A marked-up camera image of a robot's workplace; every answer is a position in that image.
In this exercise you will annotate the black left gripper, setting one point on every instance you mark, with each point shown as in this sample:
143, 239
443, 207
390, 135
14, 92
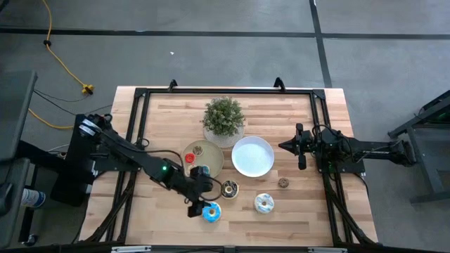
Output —
198, 189

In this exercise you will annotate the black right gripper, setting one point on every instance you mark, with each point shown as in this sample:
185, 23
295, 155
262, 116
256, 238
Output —
302, 147

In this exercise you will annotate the small blue iced donut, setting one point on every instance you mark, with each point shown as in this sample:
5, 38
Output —
207, 171

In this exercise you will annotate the small white sprinkled donut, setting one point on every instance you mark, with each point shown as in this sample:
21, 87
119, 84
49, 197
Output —
190, 171

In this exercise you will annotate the large blue iced donut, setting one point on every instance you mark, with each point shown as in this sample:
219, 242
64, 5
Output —
216, 216

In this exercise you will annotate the small red iced donut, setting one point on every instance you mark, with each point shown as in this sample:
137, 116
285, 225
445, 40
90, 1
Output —
192, 160

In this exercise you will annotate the small light brown donut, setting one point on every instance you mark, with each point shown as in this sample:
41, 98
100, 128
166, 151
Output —
195, 149

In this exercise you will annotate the large white blue-drizzled donut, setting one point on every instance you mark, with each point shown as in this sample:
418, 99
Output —
269, 207

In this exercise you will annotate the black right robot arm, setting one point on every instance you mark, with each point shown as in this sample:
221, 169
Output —
372, 152

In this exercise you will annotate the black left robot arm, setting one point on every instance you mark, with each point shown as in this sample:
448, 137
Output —
123, 151

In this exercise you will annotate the large chocolate iced donut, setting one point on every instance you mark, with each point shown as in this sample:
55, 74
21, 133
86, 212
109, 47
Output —
235, 192

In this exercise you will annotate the tan round plate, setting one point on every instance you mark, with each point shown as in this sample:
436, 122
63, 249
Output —
211, 154

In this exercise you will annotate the small dark brown donut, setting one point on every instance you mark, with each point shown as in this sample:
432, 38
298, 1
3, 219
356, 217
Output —
280, 182

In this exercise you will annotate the white round plate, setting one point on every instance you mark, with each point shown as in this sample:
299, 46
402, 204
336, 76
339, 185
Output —
253, 156

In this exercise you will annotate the potted green artificial plant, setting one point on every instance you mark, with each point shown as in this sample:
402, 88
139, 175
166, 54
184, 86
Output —
223, 117

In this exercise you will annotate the black equipment box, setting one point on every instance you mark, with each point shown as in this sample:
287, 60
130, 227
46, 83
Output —
70, 189

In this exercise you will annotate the black metal cart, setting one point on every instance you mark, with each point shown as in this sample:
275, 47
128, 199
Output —
436, 158

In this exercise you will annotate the white bottle blue label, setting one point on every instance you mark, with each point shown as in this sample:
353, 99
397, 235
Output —
35, 198

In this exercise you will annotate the dark gray desk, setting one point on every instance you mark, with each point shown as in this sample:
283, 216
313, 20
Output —
17, 112

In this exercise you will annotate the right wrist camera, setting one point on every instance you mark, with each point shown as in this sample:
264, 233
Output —
309, 137

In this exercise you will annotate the black metal rig frame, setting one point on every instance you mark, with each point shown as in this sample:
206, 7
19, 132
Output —
246, 91

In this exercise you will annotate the silver table bracket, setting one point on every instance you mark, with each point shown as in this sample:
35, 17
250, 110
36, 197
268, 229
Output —
130, 249
327, 250

